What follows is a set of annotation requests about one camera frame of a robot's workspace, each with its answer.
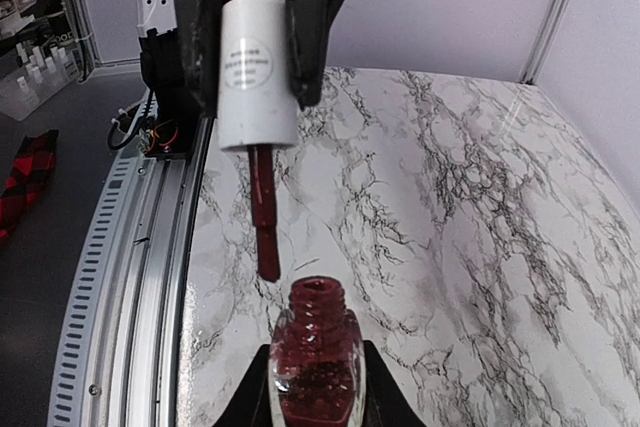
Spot white nail polish cap brush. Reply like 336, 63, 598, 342
218, 0, 298, 282

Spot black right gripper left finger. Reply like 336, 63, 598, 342
213, 344, 273, 427

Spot red nail polish bottle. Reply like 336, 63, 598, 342
267, 276, 366, 427

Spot curved aluminium front rail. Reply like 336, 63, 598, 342
47, 118, 212, 426

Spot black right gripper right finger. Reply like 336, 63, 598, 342
362, 340, 425, 427

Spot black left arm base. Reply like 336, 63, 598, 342
106, 29, 200, 160

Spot right aluminium corner post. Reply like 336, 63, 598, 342
519, 0, 570, 85

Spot red black plaid sleeve forearm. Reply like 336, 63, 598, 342
1, 129, 59, 244

